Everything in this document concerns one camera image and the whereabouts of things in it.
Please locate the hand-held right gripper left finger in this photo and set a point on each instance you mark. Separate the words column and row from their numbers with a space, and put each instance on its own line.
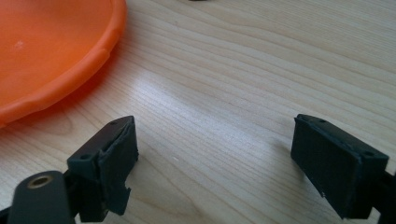
column 115, row 161

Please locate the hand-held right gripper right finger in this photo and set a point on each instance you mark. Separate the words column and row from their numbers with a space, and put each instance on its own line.
column 336, row 168

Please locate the orange plastic plate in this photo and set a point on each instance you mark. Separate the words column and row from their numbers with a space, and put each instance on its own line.
column 46, row 53

